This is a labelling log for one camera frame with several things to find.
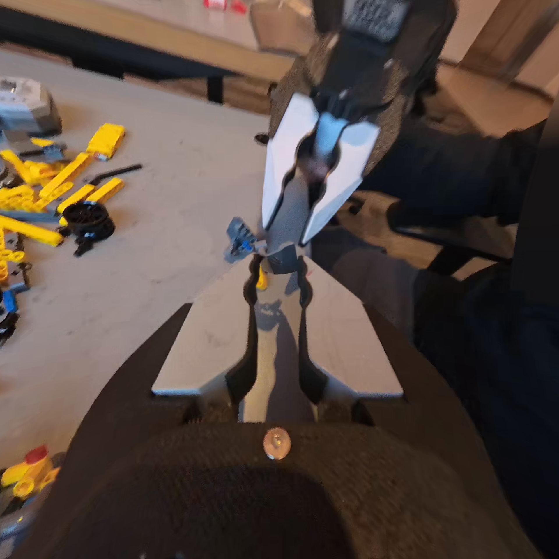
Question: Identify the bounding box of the grey toy hub block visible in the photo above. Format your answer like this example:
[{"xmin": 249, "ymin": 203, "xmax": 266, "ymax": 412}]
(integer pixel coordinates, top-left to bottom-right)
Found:
[{"xmin": 0, "ymin": 78, "xmax": 63, "ymax": 136}]

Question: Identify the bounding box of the grey desk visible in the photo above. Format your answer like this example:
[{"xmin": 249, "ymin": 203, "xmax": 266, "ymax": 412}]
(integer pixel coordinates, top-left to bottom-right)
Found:
[{"xmin": 0, "ymin": 48, "xmax": 315, "ymax": 464}]

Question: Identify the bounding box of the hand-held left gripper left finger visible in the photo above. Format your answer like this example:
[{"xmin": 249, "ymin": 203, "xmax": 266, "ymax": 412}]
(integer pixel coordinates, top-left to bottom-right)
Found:
[{"xmin": 151, "ymin": 253, "xmax": 263, "ymax": 404}]

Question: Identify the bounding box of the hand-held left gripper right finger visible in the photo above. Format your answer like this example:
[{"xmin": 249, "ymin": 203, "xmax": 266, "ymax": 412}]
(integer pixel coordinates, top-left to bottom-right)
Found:
[{"xmin": 297, "ymin": 254, "xmax": 404, "ymax": 404}]

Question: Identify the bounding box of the black toy axle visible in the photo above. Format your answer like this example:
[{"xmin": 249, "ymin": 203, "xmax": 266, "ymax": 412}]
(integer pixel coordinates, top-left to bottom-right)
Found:
[{"xmin": 85, "ymin": 164, "xmax": 143, "ymax": 184}]

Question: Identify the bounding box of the black spoked toy wheel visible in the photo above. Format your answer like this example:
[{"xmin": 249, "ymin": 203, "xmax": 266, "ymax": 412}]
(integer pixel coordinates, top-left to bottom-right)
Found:
[{"xmin": 61, "ymin": 201, "xmax": 116, "ymax": 241}]

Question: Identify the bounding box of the grey workbench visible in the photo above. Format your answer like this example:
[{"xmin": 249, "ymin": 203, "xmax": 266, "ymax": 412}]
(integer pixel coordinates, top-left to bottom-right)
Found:
[{"xmin": 0, "ymin": 0, "xmax": 298, "ymax": 103}]

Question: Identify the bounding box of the pile of yellow toy beams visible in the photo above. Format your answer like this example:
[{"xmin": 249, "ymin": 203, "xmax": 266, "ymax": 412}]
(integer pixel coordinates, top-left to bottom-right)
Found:
[{"xmin": 0, "ymin": 137, "xmax": 125, "ymax": 280}]

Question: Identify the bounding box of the grey toy plate with blue pins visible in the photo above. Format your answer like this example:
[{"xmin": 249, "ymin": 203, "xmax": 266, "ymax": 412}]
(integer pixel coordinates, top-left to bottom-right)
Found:
[{"xmin": 225, "ymin": 217, "xmax": 268, "ymax": 263}]

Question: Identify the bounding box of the small grey toy connector piece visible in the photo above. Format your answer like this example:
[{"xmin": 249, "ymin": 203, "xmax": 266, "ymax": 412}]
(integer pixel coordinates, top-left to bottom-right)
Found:
[{"xmin": 266, "ymin": 242, "xmax": 302, "ymax": 275}]

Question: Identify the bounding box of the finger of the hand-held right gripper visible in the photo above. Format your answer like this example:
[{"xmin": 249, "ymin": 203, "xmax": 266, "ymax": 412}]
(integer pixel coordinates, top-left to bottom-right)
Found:
[
  {"xmin": 299, "ymin": 121, "xmax": 381, "ymax": 246},
  {"xmin": 261, "ymin": 92, "xmax": 320, "ymax": 230}
]

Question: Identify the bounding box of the black chair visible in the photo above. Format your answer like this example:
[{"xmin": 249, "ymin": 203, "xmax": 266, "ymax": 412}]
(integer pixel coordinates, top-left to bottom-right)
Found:
[{"xmin": 341, "ymin": 192, "xmax": 516, "ymax": 276}]

